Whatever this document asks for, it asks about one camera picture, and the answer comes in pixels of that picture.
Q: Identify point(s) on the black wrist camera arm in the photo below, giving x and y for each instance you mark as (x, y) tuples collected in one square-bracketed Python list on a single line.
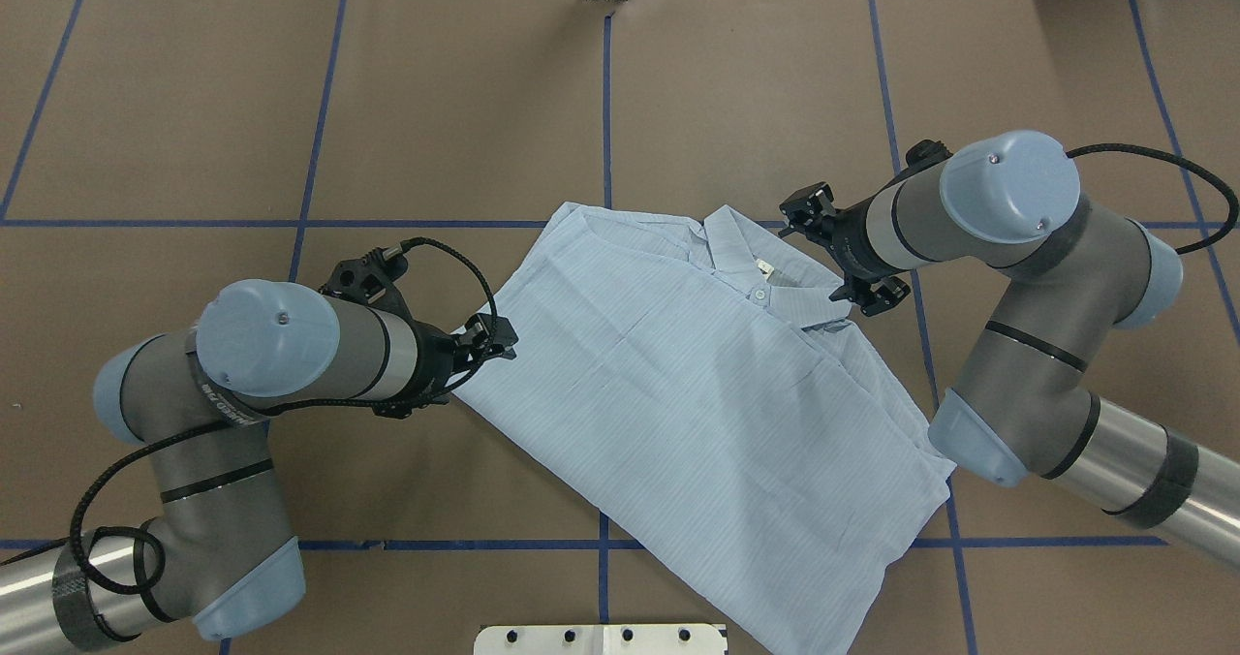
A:
[(370, 280), (926, 154)]

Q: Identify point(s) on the light blue striped shirt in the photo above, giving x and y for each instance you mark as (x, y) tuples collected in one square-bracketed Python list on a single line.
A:
[(696, 382)]

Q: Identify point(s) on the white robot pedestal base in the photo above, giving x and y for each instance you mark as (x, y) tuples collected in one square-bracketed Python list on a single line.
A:
[(650, 638)]

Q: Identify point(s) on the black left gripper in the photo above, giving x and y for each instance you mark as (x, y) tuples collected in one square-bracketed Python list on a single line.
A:
[(435, 361)]

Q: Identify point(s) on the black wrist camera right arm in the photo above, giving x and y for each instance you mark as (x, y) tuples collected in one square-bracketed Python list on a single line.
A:
[(926, 154)]

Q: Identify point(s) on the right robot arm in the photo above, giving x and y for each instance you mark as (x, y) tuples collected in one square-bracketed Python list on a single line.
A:
[(1075, 271)]

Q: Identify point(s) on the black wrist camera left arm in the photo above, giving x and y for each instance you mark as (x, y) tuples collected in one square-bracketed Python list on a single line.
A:
[(370, 280)]

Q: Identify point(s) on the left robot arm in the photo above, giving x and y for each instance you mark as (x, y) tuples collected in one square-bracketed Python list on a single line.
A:
[(192, 524)]

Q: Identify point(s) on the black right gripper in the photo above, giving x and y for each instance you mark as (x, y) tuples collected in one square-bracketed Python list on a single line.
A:
[(852, 237)]

